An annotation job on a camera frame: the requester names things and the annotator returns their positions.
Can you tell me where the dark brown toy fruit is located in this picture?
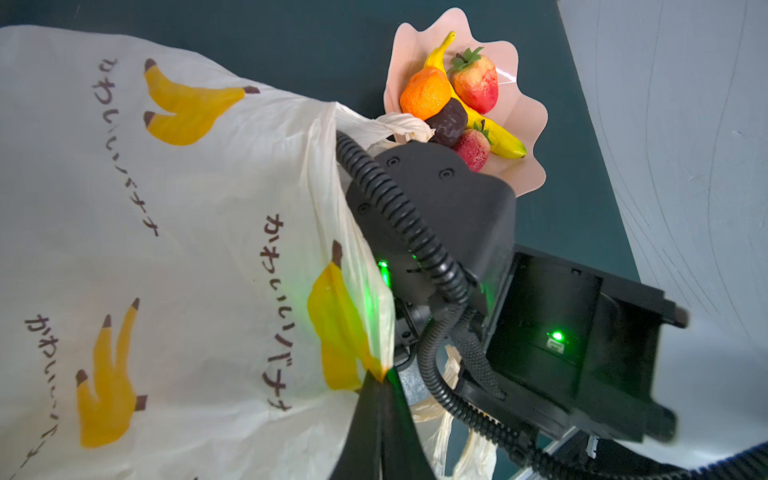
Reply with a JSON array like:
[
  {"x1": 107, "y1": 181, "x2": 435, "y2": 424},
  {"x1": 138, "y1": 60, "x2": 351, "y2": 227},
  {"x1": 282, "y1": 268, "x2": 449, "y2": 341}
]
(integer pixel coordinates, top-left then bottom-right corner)
[{"x1": 425, "y1": 98, "x2": 468, "y2": 147}]

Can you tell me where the pink wavy fruit bowl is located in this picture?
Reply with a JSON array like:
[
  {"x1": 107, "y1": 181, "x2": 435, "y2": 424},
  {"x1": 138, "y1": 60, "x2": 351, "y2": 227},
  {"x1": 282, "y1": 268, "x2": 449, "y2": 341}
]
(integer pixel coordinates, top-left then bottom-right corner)
[{"x1": 383, "y1": 7, "x2": 548, "y2": 197}]

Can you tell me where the cream banana-print plastic bag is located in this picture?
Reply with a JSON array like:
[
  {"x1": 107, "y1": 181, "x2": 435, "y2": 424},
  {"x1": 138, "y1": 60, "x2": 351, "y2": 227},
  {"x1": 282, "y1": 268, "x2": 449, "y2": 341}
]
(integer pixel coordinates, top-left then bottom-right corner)
[{"x1": 0, "y1": 25, "x2": 499, "y2": 480}]

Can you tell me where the thin yellow toy banana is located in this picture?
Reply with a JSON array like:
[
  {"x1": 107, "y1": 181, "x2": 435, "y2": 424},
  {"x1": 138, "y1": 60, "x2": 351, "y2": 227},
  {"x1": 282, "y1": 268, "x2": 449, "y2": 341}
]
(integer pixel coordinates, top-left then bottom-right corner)
[{"x1": 424, "y1": 31, "x2": 456, "y2": 75}]

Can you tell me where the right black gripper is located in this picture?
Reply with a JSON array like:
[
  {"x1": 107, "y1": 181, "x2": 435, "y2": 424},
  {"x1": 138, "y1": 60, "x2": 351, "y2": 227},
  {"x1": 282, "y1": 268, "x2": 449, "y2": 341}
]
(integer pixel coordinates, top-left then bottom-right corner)
[{"x1": 346, "y1": 141, "x2": 516, "y2": 312}]

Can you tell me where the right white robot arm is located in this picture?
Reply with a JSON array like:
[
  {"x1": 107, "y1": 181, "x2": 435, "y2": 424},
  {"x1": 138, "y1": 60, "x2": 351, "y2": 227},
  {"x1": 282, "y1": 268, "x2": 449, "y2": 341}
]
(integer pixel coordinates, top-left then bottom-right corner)
[{"x1": 336, "y1": 134, "x2": 767, "y2": 479}]

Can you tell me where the small yellow-green toy banana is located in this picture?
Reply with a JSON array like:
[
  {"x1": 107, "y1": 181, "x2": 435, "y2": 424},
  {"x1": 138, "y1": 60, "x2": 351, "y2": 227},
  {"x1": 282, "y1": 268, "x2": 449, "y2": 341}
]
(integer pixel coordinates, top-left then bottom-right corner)
[{"x1": 451, "y1": 88, "x2": 527, "y2": 159}]

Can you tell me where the orange toy fruit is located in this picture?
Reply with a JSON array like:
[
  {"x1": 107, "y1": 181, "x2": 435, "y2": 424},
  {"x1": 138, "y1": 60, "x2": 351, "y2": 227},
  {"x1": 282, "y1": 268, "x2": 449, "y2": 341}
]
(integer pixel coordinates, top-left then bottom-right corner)
[{"x1": 399, "y1": 66, "x2": 452, "y2": 120}]

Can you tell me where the right black corrugated cable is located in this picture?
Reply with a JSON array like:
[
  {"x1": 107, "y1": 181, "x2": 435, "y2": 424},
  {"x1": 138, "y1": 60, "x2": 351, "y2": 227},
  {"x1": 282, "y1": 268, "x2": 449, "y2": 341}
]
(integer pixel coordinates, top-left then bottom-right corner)
[{"x1": 334, "y1": 130, "x2": 768, "y2": 480}]

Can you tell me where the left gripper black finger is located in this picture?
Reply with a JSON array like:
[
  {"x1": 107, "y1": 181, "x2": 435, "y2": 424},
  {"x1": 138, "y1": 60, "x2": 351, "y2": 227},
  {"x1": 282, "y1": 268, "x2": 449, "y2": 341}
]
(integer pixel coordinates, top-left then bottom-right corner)
[{"x1": 330, "y1": 369, "x2": 435, "y2": 480}]

